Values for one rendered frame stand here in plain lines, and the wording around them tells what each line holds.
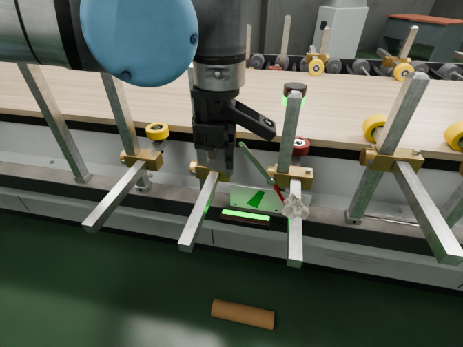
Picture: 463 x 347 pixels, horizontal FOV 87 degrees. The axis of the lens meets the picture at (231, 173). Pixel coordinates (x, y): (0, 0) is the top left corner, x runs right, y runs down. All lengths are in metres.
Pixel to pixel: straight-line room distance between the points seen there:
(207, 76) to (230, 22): 0.08
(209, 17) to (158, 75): 0.17
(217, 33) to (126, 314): 1.37
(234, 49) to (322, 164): 0.69
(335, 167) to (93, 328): 1.35
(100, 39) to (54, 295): 1.60
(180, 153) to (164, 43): 0.86
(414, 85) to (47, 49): 0.63
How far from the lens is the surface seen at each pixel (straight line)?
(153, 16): 0.23
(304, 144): 0.82
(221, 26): 0.40
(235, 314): 1.34
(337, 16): 5.54
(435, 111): 1.32
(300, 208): 0.65
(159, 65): 0.24
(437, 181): 1.15
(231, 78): 0.42
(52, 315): 1.68
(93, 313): 1.58
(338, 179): 1.05
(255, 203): 0.83
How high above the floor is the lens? 1.32
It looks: 39 degrees down
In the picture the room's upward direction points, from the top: straight up
